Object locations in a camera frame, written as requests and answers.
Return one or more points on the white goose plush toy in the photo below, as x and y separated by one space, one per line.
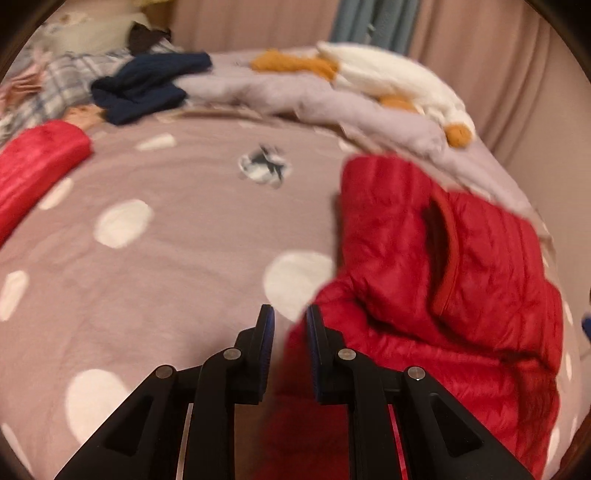
392 79

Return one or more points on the blue-grey curtain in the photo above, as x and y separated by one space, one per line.
387 24

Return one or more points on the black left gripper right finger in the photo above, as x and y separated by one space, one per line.
402 424

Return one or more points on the white pillow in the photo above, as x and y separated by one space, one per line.
91 36

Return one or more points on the pink curtain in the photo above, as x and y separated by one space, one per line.
510 61

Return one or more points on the plaid shirt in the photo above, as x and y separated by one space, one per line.
64 93

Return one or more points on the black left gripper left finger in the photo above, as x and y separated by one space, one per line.
181 424

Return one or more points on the pink polka dot blanket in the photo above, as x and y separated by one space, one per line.
158 249

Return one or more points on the navy blue garment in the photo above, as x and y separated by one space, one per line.
144 85

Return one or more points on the lilac quilt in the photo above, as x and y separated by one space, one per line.
312 100

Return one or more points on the red puffer jacket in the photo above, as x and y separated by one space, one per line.
450 282

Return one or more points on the black garment by pillow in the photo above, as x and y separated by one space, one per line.
140 39

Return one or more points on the folded red garment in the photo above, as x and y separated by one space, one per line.
33 162

